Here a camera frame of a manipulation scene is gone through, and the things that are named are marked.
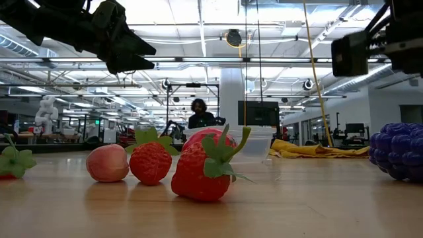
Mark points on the small toy strawberry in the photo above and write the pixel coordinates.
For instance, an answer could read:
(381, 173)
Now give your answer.
(150, 165)
(195, 175)
(15, 162)

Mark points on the black background robot arm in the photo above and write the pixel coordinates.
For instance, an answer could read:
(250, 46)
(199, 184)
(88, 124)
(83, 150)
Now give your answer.
(172, 129)

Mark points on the white robot figure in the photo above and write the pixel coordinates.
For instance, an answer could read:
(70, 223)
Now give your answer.
(46, 114)

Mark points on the person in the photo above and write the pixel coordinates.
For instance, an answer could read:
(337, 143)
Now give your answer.
(201, 120)

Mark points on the black background monitor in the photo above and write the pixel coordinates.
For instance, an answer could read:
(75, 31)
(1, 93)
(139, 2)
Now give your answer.
(355, 128)

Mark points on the purple toy grape bunch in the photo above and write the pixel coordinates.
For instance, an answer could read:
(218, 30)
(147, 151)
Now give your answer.
(396, 152)

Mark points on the folded yellow cloth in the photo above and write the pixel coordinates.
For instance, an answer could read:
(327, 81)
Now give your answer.
(314, 151)

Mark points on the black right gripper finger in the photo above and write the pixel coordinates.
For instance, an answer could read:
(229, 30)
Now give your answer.
(350, 54)

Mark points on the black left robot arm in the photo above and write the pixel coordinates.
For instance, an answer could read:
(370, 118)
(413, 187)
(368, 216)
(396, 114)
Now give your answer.
(33, 20)

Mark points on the large red toy fruit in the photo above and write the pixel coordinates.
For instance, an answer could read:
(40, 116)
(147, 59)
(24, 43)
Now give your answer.
(198, 135)

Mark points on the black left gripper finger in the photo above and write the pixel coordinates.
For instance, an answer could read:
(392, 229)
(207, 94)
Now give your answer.
(135, 46)
(132, 65)

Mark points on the pink toy peach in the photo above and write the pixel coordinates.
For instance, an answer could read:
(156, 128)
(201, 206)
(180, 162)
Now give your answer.
(107, 163)

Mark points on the clear plastic tupperware container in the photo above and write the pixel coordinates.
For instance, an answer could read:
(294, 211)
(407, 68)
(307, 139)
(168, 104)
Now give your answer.
(254, 145)

